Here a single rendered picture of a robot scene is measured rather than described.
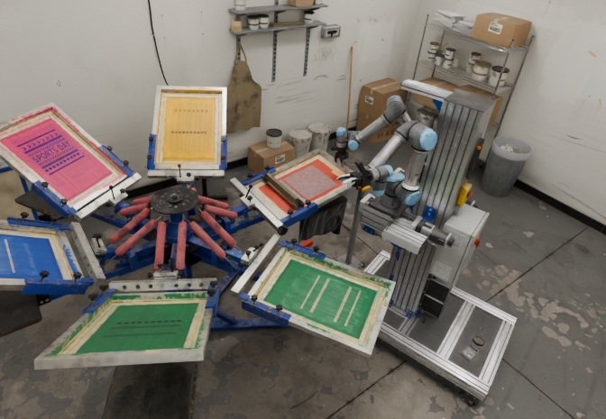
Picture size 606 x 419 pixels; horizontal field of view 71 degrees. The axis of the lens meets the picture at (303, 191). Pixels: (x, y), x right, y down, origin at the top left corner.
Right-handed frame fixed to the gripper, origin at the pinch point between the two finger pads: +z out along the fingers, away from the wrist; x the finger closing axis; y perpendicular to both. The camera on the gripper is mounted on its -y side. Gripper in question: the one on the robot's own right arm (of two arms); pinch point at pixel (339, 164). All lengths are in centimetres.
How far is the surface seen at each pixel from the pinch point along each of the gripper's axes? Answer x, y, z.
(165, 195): -141, -6, -39
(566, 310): 133, 168, 138
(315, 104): 125, -200, 72
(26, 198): -219, -102, -16
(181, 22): -34, -200, -76
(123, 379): -206, 81, -14
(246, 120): 15, -192, 50
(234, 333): -132, 24, 95
